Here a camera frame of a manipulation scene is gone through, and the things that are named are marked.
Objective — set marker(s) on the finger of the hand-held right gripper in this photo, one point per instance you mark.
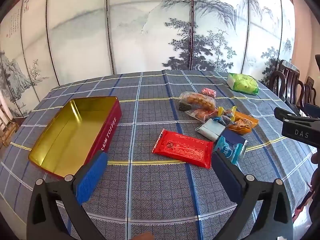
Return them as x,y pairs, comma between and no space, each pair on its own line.
300,130

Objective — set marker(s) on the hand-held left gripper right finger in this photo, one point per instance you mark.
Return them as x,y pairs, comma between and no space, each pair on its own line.
225,175

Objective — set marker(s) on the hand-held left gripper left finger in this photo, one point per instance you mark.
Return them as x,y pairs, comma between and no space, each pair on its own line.
91,177

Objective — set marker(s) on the light blue and navy packet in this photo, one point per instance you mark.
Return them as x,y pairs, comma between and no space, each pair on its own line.
232,145

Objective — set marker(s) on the red tin box gold interior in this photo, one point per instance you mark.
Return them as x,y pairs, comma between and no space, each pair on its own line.
65,140

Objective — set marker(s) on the silver grey snack packet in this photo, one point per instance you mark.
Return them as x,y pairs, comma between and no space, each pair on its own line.
210,129

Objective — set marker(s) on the red snack packet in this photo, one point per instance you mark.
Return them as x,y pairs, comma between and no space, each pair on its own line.
182,148

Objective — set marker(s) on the orange snack packet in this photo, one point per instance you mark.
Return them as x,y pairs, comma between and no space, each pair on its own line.
243,123

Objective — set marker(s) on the clear packet of fried snacks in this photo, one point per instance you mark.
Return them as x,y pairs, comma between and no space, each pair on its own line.
201,115
200,101

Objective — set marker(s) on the pink patterned small packet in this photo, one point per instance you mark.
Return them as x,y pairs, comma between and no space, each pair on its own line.
208,92

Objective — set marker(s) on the pink ribbon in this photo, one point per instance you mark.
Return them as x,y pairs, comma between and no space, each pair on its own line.
303,201

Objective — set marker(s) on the dark wooden chair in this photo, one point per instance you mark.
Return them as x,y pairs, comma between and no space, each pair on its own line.
275,80
295,80
310,87

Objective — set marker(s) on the dark purple wrapped candy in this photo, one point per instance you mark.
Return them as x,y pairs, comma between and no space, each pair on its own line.
226,120

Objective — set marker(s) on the blue grey plaid tablecloth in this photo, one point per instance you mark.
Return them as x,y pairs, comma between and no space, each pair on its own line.
150,192

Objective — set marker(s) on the green and white packet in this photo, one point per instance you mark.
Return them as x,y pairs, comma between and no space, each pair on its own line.
242,83

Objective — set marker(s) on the bamboo chair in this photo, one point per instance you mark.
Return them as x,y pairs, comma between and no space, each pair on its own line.
7,130

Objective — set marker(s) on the painted landscape folding screen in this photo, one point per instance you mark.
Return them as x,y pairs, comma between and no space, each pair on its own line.
150,30

